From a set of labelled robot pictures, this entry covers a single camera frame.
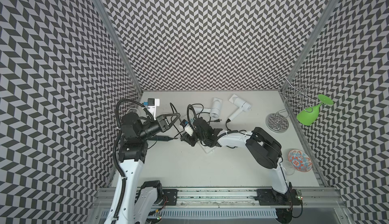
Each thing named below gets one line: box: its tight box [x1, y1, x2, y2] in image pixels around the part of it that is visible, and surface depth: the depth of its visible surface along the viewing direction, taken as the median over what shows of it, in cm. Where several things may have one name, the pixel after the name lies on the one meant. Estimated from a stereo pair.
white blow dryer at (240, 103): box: [227, 93, 252, 122], surface depth 104 cm
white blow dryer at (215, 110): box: [196, 97, 223, 119], surface depth 104 cm
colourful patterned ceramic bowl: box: [287, 148, 313, 173], surface depth 84 cm
